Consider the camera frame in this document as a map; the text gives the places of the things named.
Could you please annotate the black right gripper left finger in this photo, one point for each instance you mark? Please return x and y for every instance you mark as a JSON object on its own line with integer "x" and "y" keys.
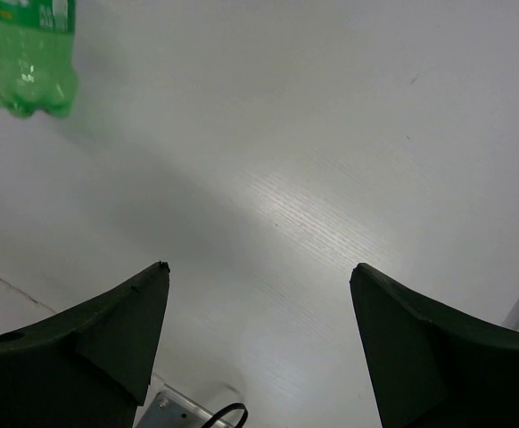
{"x": 90, "y": 365}

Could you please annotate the green plastic soda bottle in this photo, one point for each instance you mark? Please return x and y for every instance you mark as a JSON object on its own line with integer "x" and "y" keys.
{"x": 36, "y": 51}

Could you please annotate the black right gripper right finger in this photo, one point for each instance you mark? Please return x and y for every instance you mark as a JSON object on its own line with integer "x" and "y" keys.
{"x": 431, "y": 365}

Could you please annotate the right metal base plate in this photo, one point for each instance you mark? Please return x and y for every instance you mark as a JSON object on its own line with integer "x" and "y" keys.
{"x": 172, "y": 409}

